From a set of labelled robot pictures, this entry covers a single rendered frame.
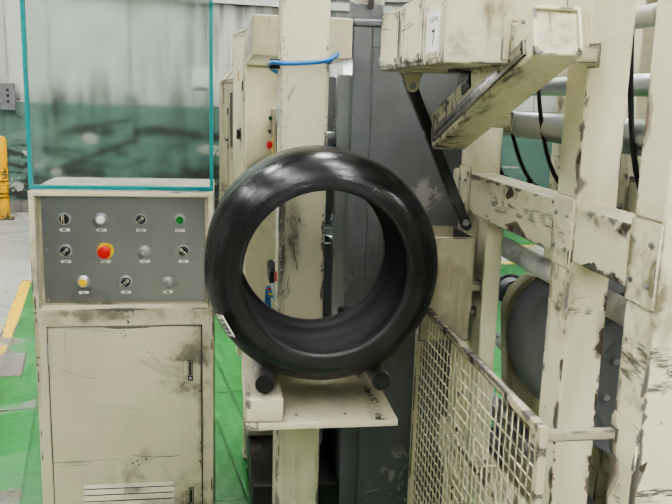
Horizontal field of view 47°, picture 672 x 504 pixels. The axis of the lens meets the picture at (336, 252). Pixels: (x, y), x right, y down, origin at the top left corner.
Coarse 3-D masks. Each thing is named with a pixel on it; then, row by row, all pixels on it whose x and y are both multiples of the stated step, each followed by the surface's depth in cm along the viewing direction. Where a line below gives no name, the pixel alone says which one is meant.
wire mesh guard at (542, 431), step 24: (432, 312) 212; (432, 336) 212; (456, 336) 191; (480, 360) 174; (432, 384) 212; (456, 384) 190; (504, 384) 159; (528, 408) 147; (432, 432) 211; (504, 432) 158; (456, 456) 190; (504, 456) 158; (528, 456) 145; (408, 480) 236; (432, 480) 213; (480, 480) 172
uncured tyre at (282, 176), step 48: (240, 192) 176; (288, 192) 173; (384, 192) 177; (240, 240) 174; (384, 240) 208; (432, 240) 184; (240, 288) 176; (384, 288) 209; (432, 288) 186; (240, 336) 180; (288, 336) 207; (336, 336) 209; (384, 336) 183
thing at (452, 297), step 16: (448, 240) 213; (464, 240) 214; (448, 256) 214; (464, 256) 215; (448, 272) 215; (464, 272) 216; (448, 288) 216; (464, 288) 217; (432, 304) 216; (448, 304) 217; (464, 304) 218; (448, 320) 218; (464, 320) 219; (464, 336) 220
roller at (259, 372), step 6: (252, 360) 198; (258, 366) 189; (264, 366) 188; (258, 372) 185; (264, 372) 184; (270, 372) 186; (258, 378) 182; (264, 378) 182; (270, 378) 182; (258, 384) 182; (264, 384) 182; (270, 384) 182; (258, 390) 183; (264, 390) 182; (270, 390) 183
